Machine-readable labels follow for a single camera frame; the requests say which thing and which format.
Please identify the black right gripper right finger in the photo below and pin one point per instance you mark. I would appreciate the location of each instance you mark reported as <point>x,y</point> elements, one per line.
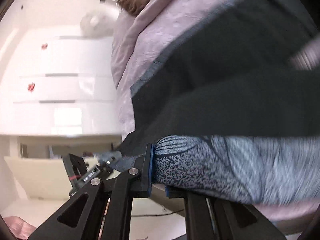
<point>213,218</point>

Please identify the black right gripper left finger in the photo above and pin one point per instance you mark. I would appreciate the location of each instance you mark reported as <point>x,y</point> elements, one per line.
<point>100,207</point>

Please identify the dark black pants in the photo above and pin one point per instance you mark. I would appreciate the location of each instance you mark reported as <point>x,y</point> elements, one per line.
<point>229,113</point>

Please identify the pink sleeved left forearm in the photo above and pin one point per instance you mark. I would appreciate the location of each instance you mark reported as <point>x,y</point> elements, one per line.
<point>19,227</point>

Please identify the white wardrobe with drawers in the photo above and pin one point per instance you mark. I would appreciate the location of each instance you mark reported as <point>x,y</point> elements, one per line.
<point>54,80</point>

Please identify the lavender bed blanket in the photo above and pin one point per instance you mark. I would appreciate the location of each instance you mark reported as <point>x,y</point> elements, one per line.
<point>139,40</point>

